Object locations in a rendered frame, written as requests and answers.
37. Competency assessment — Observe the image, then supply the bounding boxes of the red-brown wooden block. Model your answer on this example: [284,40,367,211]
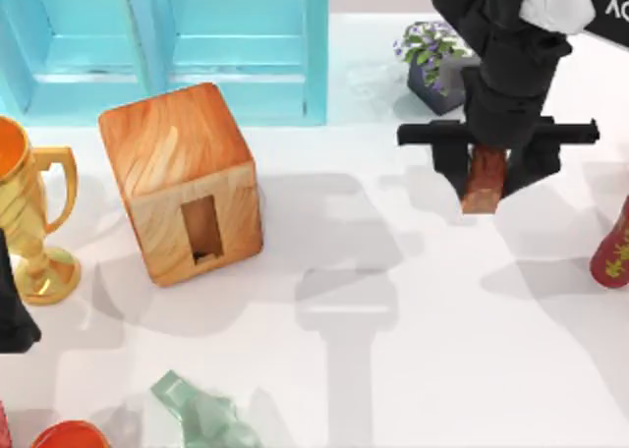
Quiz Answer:
[461,144,508,216]

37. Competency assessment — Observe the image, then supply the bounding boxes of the potted plant with purple flowers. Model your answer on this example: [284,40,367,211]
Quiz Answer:
[391,20,483,116]

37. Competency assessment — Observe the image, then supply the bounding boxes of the red bottle with yellow print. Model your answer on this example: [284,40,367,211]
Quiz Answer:
[589,214,629,291]

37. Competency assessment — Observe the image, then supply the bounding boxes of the light blue rack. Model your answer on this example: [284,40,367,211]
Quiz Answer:
[0,0,329,127]

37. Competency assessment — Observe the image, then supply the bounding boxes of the wooden box with slot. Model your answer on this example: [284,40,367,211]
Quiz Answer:
[97,82,264,288]

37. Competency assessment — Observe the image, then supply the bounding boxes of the green glass bottle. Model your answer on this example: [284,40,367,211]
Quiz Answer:
[149,368,264,448]

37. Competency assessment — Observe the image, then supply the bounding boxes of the gold trophy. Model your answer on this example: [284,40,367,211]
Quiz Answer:
[0,116,83,306]

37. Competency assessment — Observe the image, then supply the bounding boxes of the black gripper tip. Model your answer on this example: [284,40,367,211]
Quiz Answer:
[0,229,42,355]

